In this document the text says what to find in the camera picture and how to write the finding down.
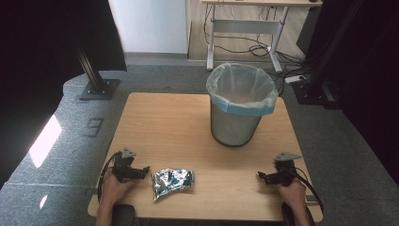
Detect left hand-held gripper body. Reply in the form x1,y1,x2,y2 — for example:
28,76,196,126
111,146,141,184

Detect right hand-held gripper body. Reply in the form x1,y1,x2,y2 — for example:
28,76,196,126
271,152,303,186

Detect person's right hand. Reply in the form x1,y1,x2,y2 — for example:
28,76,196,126
276,178,308,211

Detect person's left hand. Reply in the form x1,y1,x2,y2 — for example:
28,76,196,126
101,169,136,205

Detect silver blue snack packet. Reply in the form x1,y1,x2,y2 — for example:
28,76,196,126
151,168,196,202

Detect metal mesh waste bin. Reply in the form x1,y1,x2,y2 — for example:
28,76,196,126
210,99,263,148

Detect black metal stand with base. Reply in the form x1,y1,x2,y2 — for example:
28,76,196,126
73,37,121,102
291,0,365,110

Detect translucent blue bin liner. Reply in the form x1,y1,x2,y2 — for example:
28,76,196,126
205,62,279,118

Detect white power strip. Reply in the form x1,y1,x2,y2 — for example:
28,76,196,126
284,74,307,85

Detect black curtain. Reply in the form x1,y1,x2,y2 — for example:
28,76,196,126
295,0,399,186
0,0,128,189

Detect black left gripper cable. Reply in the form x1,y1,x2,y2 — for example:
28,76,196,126
97,152,122,202

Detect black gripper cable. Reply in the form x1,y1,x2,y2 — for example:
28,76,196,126
97,152,122,202
293,168,326,215

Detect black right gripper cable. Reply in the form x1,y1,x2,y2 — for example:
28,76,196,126
293,168,326,215

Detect black floor cables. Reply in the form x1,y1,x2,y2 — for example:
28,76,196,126
202,3,313,97

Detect white wall panel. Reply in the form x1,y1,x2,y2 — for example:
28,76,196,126
107,0,190,55

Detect white metal desk frame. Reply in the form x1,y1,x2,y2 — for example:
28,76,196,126
200,0,324,73

